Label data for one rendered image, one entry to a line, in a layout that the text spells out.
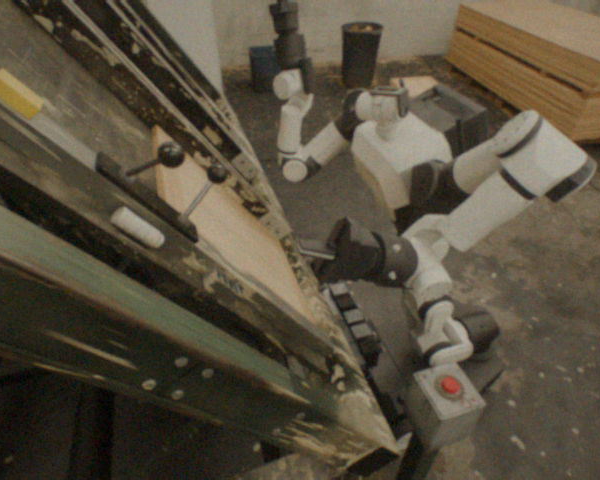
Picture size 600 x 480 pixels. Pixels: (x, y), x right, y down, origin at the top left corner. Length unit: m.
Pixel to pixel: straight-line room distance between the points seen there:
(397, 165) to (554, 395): 1.64
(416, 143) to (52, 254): 0.83
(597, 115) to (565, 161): 3.72
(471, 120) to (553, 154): 0.42
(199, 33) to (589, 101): 3.61
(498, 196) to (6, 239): 0.62
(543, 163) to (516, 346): 1.86
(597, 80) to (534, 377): 2.63
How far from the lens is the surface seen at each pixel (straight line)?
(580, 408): 2.41
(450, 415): 1.04
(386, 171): 1.02
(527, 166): 0.69
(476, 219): 0.71
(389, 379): 1.92
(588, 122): 4.40
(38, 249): 0.44
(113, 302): 0.45
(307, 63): 1.21
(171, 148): 0.58
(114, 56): 1.09
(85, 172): 0.64
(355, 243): 0.62
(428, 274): 0.73
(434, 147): 1.04
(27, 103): 0.62
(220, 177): 0.72
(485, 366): 2.11
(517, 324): 2.59
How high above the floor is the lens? 1.80
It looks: 40 degrees down
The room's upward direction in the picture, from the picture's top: straight up
